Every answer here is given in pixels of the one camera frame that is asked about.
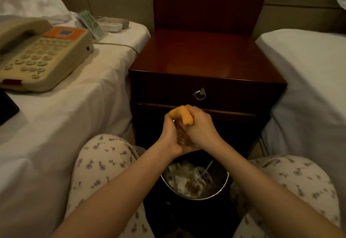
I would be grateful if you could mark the yellow cleaning cloth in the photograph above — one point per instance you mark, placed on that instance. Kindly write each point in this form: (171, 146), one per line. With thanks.
(183, 115)

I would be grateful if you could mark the crumpled trash in bin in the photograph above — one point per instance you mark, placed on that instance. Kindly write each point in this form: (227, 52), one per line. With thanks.
(190, 179)

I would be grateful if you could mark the dark wooden nightstand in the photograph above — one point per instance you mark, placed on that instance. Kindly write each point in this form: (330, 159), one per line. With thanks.
(206, 67)

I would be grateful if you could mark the clear drinking glass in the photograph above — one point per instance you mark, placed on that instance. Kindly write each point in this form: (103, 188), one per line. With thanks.
(184, 138)

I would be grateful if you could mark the floral pajama trousers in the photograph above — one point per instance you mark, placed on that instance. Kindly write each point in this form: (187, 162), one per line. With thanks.
(108, 165)

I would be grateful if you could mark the white remote control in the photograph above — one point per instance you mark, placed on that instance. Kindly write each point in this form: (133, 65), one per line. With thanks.
(109, 26)

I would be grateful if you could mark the person's left thumb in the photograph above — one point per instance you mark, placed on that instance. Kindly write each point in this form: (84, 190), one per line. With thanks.
(170, 123)

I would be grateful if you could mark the grey remote control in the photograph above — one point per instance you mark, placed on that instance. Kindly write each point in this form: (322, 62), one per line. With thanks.
(116, 21)

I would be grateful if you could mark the person's left forearm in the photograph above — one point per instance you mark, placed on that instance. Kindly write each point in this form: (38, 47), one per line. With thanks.
(108, 200)

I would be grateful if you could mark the white bed with sheet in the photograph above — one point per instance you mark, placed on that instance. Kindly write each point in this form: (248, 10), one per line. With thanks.
(67, 116)
(308, 92)

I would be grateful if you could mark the black flat object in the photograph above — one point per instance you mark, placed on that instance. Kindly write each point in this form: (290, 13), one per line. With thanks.
(7, 106)

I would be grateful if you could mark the black metal-rimmed trash bin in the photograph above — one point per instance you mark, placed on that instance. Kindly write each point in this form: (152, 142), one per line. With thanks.
(195, 192)

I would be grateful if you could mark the person's right forearm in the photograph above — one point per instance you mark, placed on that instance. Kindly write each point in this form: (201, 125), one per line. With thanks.
(273, 192)

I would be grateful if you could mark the white pillow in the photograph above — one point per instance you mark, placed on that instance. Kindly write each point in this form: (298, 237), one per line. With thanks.
(29, 0)

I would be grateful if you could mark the person's left hand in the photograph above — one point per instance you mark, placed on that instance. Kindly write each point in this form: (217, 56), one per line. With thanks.
(168, 138)

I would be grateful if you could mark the person's right fingers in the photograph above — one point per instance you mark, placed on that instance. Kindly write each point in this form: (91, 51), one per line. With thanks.
(193, 111)

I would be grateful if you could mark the person's right hand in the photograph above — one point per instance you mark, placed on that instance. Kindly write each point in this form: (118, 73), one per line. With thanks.
(201, 131)

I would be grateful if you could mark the green packet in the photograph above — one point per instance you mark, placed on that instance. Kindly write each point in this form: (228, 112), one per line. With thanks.
(91, 25)

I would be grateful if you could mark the beige desk telephone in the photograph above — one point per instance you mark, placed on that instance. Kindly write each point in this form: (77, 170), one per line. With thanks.
(40, 54)

